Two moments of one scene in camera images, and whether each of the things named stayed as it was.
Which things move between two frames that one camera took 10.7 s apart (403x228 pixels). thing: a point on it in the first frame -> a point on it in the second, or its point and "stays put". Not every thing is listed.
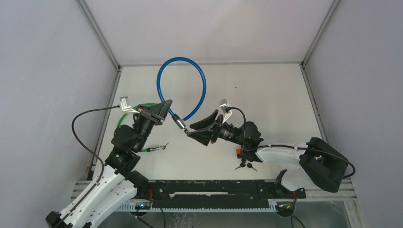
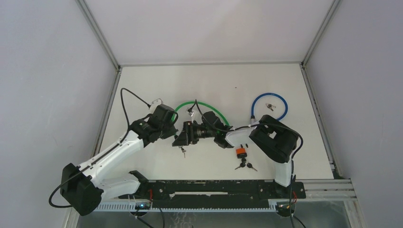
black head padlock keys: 243,164 stays put
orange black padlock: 238,152 stays put
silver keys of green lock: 164,147 -> 184,151
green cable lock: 149,149 -> 204,103
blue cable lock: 181,123 -> 253,119
